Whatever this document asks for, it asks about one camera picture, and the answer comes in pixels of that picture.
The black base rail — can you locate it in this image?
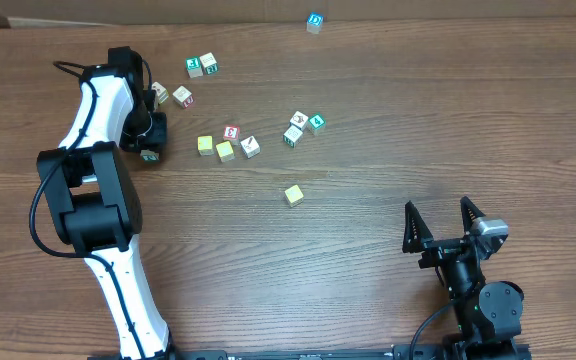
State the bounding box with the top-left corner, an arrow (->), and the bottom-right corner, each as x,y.
87,345 -> 532,360

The yellow wooden block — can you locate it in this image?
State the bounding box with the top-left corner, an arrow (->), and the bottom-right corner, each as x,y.
284,185 -> 304,207

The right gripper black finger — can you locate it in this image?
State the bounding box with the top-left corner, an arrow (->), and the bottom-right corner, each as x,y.
402,201 -> 434,253
460,196 -> 485,235

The yellow block left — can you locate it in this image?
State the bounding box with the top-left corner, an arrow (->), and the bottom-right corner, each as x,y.
197,136 -> 214,156

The white red picture block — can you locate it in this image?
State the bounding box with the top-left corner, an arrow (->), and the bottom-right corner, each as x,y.
172,86 -> 194,109

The green number four block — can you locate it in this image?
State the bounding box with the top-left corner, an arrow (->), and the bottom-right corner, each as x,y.
307,113 -> 326,136

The red number three block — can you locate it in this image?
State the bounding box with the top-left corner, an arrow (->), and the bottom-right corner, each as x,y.
223,125 -> 240,146

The white green wooden block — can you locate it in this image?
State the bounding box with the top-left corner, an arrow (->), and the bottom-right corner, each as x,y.
140,150 -> 160,162

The white green grid block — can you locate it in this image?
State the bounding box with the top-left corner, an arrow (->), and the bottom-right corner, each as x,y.
283,126 -> 303,148

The tan picture block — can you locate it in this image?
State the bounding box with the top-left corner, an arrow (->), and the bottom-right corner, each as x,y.
152,82 -> 169,105

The yellow block right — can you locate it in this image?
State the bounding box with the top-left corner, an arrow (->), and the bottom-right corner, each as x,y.
216,141 -> 235,163

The white pencil picture block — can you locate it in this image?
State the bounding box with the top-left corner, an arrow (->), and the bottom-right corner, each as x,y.
240,136 -> 261,159

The white animal picture block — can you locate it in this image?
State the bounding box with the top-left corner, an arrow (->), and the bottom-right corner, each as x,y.
289,111 -> 309,131

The green R wooden block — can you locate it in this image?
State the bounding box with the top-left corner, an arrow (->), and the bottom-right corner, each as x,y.
199,52 -> 219,75

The green J wooden block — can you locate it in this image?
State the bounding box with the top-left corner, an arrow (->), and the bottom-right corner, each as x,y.
185,57 -> 203,78

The blue letter block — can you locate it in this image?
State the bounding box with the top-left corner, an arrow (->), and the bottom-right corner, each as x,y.
306,12 -> 324,34

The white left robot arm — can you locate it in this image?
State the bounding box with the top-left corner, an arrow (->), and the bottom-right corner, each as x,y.
29,47 -> 178,359

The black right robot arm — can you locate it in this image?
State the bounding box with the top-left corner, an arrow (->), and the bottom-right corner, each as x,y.
402,196 -> 530,359

